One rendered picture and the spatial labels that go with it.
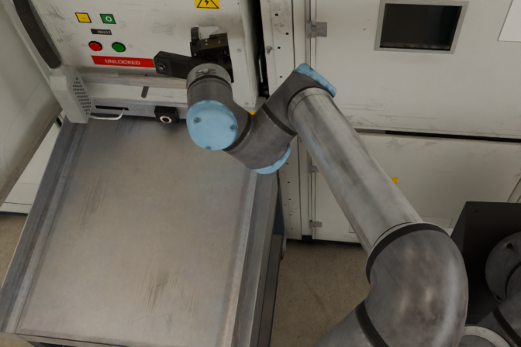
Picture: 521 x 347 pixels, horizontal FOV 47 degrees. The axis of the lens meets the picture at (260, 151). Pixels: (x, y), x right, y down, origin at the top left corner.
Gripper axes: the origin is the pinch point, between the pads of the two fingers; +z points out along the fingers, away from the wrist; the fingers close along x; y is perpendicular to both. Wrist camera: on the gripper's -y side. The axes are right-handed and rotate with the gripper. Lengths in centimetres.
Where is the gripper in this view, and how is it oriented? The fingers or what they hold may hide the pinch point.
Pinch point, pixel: (195, 31)
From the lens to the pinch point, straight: 141.3
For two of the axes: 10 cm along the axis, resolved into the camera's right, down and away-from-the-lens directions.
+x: -1.1, -7.3, -6.7
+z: -1.1, -6.6, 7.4
